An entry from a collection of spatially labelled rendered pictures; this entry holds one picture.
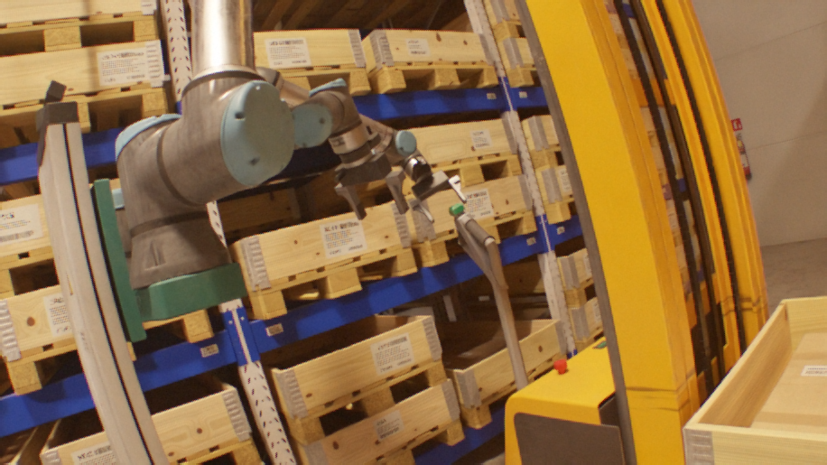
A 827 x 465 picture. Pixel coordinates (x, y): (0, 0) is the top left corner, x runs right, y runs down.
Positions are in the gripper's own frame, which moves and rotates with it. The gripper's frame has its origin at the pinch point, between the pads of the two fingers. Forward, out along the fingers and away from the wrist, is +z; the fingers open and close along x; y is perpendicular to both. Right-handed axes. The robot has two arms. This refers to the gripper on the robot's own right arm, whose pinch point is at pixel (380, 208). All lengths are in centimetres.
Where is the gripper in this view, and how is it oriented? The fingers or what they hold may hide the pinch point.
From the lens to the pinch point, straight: 126.3
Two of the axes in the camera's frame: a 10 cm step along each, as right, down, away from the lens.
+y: -4.1, 5.3, -7.4
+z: 3.6, 8.4, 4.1
